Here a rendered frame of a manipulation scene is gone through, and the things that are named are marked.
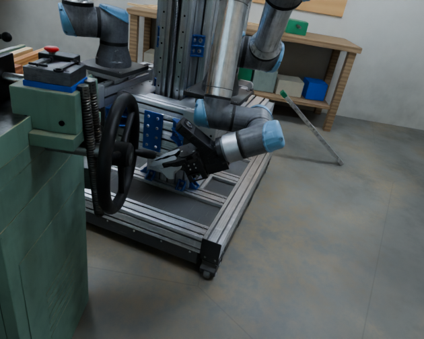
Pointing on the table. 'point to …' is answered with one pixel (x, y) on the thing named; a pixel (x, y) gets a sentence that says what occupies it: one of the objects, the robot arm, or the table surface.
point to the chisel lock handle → (0, 36)
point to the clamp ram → (1, 76)
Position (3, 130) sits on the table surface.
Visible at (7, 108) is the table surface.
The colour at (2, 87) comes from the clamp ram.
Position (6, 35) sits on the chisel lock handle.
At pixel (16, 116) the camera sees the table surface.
